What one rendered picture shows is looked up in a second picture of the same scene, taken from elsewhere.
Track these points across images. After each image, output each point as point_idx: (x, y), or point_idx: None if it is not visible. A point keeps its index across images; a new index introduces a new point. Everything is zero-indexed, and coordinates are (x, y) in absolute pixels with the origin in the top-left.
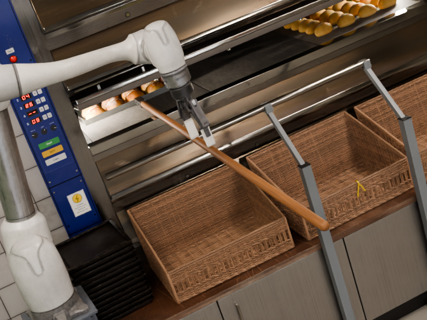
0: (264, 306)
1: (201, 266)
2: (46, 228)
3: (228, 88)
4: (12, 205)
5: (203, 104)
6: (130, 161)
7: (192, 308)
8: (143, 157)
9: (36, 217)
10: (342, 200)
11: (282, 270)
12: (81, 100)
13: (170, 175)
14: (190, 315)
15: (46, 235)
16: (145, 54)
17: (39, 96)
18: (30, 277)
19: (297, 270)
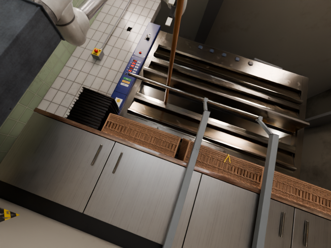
0: (133, 170)
1: (125, 124)
2: (82, 18)
3: (194, 112)
4: (81, 3)
5: (182, 109)
6: (144, 107)
7: (102, 133)
8: (146, 77)
9: (83, 13)
10: (214, 157)
11: (157, 159)
12: (146, 67)
13: (152, 122)
14: (98, 136)
15: (78, 17)
16: None
17: (137, 65)
18: None
19: (165, 167)
